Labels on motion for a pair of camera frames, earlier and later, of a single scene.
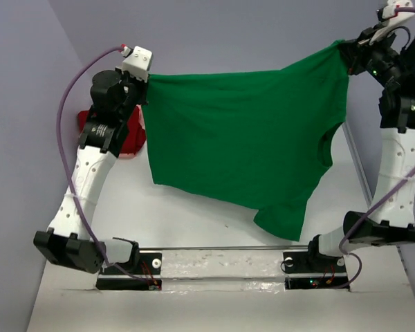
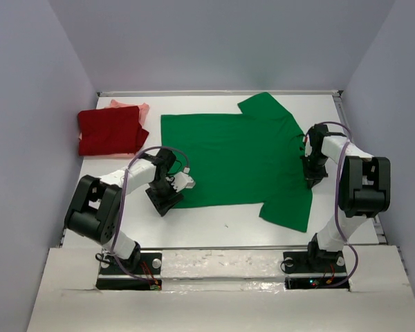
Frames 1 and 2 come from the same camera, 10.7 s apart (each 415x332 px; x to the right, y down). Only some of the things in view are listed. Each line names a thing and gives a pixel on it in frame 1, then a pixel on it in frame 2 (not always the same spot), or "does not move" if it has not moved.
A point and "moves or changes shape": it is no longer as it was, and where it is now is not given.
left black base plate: (149, 263) does not move
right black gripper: (359, 50) to (313, 178)
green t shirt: (256, 136) moves or changes shape
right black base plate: (312, 261) does not move
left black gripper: (141, 84) to (162, 205)
